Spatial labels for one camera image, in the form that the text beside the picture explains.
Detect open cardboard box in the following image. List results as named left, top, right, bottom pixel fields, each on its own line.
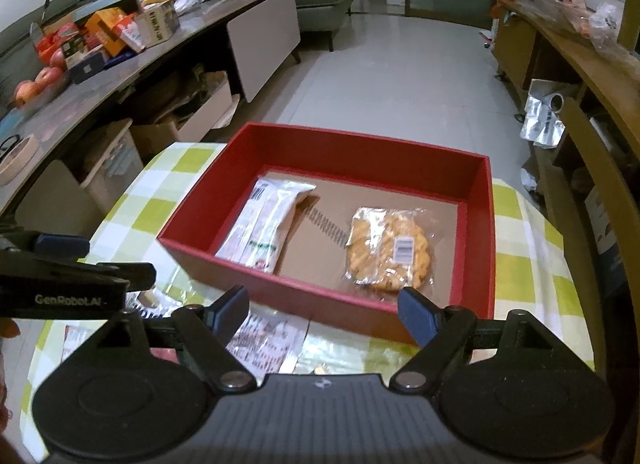
left=132, top=71, right=241, bottom=157

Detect orange box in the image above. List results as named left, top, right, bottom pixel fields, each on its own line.
left=85, top=8, right=138, bottom=57

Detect dark blue box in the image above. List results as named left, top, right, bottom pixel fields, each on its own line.
left=67, top=51, right=108, bottom=84

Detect red cardboard box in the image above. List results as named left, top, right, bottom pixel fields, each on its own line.
left=156, top=123, right=497, bottom=347

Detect white storage bin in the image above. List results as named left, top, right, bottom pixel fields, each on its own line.
left=82, top=119, right=146, bottom=205

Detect red packets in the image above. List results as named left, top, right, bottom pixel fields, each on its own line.
left=35, top=24, right=87, bottom=60

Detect black white striped snack packet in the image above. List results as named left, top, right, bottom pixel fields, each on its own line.
left=125, top=289, right=176, bottom=319

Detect wooden shelf unit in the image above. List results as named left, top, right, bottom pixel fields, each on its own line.
left=490, top=0, right=640, bottom=395

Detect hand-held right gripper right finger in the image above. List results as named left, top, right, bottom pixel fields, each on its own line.
left=389, top=286, right=556, bottom=392

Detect beige bowl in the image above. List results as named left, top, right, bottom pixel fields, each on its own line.
left=0, top=134, right=40, bottom=185

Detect grey top low cabinet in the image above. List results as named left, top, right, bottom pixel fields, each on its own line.
left=0, top=0, right=303, bottom=225

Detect printed cardboard carton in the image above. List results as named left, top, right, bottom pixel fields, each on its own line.
left=135, top=0, right=181, bottom=49

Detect silver foil bag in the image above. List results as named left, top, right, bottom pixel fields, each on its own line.
left=520, top=78, right=567, bottom=147

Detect clear cookie packet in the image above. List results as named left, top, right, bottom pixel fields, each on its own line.
left=345, top=206, right=436, bottom=295

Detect white red printed snack packet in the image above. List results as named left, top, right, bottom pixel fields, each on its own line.
left=225, top=314, right=311, bottom=387

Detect white pink snack packet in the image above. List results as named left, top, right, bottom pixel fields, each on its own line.
left=60, top=324, right=108, bottom=365

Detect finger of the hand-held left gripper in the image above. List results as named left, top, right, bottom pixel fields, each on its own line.
left=0, top=250, right=157, bottom=291
left=0, top=229, right=92, bottom=259

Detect clear plastic bag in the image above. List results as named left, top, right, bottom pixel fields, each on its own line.
left=587, top=1, right=632, bottom=53

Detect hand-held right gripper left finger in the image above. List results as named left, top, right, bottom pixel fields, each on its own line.
left=95, top=285, right=256, bottom=392

